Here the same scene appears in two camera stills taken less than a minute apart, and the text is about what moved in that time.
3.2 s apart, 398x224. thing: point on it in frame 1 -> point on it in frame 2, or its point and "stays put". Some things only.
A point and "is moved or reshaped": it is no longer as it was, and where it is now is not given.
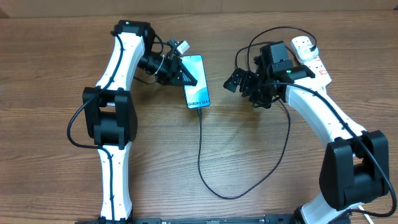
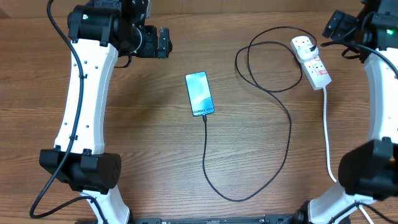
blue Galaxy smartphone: [196, 96] is moved or reshaped
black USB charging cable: [249, 45] -> [264, 90]
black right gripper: [248, 79] -> [336, 27]
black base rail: [201, 219] stays put
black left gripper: [175, 66] -> [152, 49]
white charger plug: [304, 53] stays put
